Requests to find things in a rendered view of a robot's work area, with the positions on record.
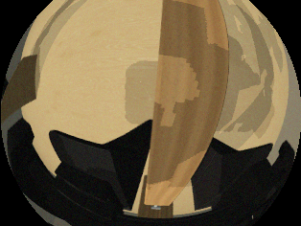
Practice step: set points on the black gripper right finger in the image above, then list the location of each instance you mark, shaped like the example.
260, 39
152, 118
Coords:
220, 168

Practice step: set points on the wooden post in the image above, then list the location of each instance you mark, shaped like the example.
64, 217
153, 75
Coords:
151, 211

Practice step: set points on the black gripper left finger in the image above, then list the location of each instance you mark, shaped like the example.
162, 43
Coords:
120, 162

